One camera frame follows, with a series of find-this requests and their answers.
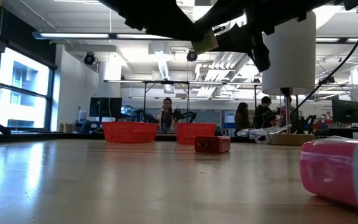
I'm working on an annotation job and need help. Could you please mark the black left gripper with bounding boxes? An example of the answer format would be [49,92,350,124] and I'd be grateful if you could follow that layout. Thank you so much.
[98,0,213,44]

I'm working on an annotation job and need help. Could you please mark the green wall charger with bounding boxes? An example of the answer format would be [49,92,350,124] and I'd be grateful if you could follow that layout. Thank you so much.
[193,29,219,55]

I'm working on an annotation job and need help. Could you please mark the black computer monitor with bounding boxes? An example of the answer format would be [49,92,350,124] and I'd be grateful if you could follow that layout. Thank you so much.
[88,97,123,119]
[331,98,358,124]

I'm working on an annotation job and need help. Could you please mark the dark red power adapter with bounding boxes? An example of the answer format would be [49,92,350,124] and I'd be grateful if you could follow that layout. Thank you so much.
[194,135,231,154]

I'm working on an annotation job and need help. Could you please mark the black background rig frame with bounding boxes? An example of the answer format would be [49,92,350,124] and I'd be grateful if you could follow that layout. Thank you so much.
[142,80,262,131]

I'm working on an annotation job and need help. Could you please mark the pink wall charger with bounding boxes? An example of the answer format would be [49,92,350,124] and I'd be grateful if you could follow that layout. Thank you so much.
[299,138,358,216]

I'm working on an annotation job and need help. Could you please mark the long ceiling light strip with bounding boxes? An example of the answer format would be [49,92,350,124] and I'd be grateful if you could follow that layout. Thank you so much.
[32,30,172,40]

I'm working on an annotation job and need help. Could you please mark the white shade wooden table lamp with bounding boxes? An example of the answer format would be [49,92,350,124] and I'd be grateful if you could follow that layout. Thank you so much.
[261,11,317,146]

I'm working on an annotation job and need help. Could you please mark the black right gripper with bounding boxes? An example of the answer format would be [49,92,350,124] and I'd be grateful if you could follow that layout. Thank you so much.
[193,0,333,73]

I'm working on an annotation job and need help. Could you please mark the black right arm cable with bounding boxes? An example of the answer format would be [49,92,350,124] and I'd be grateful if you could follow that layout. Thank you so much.
[290,2,358,116]

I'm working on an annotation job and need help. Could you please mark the red plastic mesh basket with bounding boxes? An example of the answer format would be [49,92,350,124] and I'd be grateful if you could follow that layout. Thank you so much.
[175,122,218,145]
[102,121,160,144]

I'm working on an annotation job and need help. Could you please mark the person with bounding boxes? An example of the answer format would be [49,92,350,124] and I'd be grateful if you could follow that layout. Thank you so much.
[234,102,250,137]
[278,96,295,125]
[255,96,277,130]
[155,97,177,133]

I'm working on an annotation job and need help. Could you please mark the crumpled clear plastic bag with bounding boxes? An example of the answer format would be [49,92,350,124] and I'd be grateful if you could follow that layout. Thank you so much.
[236,124,292,144]

